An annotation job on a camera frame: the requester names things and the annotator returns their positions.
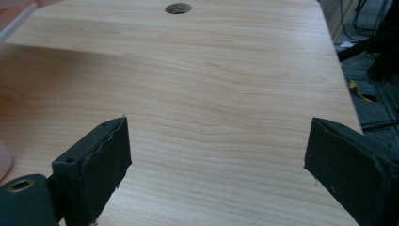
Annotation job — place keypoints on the white bar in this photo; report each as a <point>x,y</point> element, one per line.
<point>17,22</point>

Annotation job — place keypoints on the black stand leg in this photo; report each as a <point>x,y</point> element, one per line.
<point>360,50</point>

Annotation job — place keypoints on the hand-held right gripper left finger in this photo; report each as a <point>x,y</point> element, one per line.
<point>94,163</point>

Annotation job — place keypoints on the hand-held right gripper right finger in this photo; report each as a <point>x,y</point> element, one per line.
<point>351,166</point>

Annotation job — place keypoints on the yellow and black tape strip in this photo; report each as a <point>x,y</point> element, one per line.
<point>360,93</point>

